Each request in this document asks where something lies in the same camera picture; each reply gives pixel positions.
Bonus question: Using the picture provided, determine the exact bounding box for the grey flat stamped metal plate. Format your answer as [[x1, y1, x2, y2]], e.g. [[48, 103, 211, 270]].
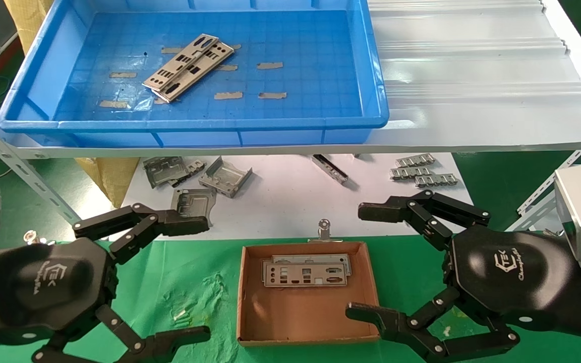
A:
[[171, 188, 217, 227]]

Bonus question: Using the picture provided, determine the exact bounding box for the stack of IO shield plates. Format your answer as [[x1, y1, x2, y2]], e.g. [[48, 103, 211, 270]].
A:
[[150, 41, 235, 103]]

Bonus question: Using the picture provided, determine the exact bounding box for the brown cardboard box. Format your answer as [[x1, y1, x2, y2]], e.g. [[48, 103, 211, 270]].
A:
[[237, 241, 381, 347]]

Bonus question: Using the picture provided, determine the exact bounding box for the grey stamped metal bracket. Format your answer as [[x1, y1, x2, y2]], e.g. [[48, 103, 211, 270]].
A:
[[143, 156, 206, 189]]

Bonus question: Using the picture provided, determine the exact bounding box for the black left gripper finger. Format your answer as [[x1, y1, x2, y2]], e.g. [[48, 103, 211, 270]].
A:
[[72, 203, 209, 265], [31, 305, 211, 363]]

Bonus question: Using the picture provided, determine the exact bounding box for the narrow grey metal rail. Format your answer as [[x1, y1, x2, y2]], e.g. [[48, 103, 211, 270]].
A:
[[312, 154, 349, 183]]

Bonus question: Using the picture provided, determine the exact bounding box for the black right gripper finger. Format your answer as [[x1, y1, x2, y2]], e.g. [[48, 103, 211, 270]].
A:
[[346, 287, 520, 362], [359, 189, 491, 252]]

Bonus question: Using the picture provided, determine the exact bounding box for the green cloth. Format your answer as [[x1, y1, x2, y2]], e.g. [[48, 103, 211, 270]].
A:
[[0, 234, 581, 363]]

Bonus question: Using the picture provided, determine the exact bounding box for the grey folded metal bracket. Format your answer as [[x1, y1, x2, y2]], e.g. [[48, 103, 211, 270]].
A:
[[198, 156, 253, 198]]

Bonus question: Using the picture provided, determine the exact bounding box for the white corrugated shelf board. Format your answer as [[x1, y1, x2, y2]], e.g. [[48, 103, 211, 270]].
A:
[[16, 0, 581, 159]]

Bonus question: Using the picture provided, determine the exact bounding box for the blue plastic tray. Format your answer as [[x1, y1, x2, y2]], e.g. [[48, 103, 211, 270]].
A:
[[0, 0, 390, 148]]

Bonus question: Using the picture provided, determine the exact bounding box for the grey comb-shaped metal strip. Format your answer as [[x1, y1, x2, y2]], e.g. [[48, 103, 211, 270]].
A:
[[415, 173, 458, 188], [395, 153, 436, 168], [390, 166, 433, 180]]

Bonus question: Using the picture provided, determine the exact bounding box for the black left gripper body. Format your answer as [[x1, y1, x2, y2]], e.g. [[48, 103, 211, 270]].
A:
[[0, 237, 119, 348]]

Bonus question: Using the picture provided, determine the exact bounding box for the white slotted angle steel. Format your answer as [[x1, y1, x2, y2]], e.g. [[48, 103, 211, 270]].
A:
[[516, 144, 581, 232], [0, 103, 83, 226]]

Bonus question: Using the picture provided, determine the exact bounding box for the white paper sheet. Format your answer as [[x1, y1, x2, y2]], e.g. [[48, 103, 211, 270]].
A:
[[109, 154, 483, 241]]

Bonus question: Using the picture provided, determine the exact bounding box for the silver binder clip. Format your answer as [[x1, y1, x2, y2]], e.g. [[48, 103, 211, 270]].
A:
[[23, 229, 56, 246], [308, 218, 342, 244]]

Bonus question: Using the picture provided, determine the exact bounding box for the silver metal I/O shield plate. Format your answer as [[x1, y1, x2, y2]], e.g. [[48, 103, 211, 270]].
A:
[[270, 254, 353, 276], [261, 262, 348, 288], [142, 34, 219, 91]]

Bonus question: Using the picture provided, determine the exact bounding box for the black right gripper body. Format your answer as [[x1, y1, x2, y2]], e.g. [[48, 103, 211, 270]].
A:
[[442, 224, 581, 344]]

